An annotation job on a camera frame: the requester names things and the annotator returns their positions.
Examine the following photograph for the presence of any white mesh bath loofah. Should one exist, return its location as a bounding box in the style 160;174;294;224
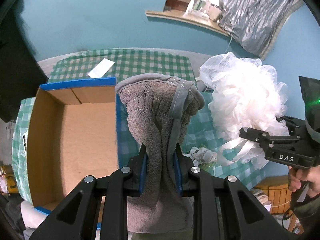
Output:
200;52;289;169

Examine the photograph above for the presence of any white plastic bag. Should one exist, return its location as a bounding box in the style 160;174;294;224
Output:
183;147;217;167

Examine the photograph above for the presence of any blue cardboard box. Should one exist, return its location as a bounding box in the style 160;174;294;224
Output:
26;77;121;230

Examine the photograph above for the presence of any person's right hand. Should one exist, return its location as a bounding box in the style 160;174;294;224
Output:
288;166;320;198

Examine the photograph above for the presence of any wooden slatted crate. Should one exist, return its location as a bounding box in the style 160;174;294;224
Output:
251;176;303;234

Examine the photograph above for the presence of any silver foil cover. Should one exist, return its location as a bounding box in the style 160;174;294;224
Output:
219;0;304;60

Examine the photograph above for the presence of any white paper card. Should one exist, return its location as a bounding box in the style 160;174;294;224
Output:
87;58;114;79

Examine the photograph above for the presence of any wooden window sill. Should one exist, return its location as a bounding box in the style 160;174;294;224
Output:
145;10;228;36

